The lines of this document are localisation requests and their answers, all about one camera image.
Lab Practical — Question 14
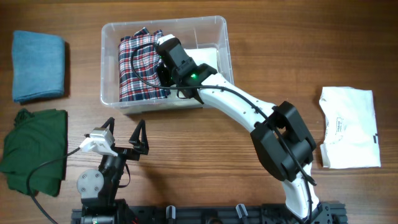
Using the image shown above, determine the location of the clear plastic storage bin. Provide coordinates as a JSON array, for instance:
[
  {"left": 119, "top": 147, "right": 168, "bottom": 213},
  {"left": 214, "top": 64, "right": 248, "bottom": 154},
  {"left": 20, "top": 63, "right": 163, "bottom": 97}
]
[{"left": 100, "top": 16, "right": 234, "bottom": 114}]

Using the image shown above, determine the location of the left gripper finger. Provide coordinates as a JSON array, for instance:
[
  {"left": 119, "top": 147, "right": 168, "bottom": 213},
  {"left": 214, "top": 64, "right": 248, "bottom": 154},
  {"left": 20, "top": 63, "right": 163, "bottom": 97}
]
[
  {"left": 101, "top": 117, "right": 115, "bottom": 134},
  {"left": 129, "top": 119, "right": 149, "bottom": 155}
]

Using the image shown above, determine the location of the white t-shirt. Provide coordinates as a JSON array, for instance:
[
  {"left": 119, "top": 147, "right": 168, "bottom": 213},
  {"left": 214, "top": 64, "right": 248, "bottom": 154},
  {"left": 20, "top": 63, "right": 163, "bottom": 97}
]
[{"left": 319, "top": 86, "right": 381, "bottom": 169}]

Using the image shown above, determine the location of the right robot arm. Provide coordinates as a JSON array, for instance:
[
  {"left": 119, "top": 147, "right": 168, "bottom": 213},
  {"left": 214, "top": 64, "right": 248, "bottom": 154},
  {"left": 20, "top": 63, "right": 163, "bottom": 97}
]
[{"left": 155, "top": 35, "right": 319, "bottom": 223}]

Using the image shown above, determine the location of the blue folded towel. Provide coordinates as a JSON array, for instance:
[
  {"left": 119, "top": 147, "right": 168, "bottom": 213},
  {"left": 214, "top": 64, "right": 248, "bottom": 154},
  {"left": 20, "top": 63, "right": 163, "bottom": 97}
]
[{"left": 12, "top": 30, "right": 65, "bottom": 103}]

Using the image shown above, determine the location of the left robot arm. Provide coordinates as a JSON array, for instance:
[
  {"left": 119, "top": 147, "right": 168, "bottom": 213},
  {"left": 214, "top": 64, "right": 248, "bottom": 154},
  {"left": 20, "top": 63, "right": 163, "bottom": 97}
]
[{"left": 71, "top": 117, "right": 149, "bottom": 224}]

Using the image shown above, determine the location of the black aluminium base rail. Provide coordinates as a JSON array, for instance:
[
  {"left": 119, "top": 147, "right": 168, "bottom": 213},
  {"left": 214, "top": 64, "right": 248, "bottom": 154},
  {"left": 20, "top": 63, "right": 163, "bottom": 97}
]
[{"left": 70, "top": 202, "right": 348, "bottom": 224}]

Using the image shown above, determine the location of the cream folded cloth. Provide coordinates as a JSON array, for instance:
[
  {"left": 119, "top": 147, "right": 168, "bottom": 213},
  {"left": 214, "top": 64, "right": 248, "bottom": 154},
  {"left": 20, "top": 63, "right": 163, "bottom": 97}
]
[{"left": 175, "top": 47, "right": 218, "bottom": 100}]

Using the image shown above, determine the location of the plaid flannel shirt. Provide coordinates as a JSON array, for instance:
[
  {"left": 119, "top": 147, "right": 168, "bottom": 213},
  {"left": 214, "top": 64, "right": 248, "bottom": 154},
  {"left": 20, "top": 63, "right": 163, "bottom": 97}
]
[{"left": 118, "top": 27, "right": 170, "bottom": 102}]

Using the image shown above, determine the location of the green folded garment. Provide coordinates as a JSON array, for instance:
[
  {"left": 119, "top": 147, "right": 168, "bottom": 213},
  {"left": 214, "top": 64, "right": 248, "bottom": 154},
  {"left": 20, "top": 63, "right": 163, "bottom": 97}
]
[{"left": 1, "top": 109, "right": 68, "bottom": 195}]

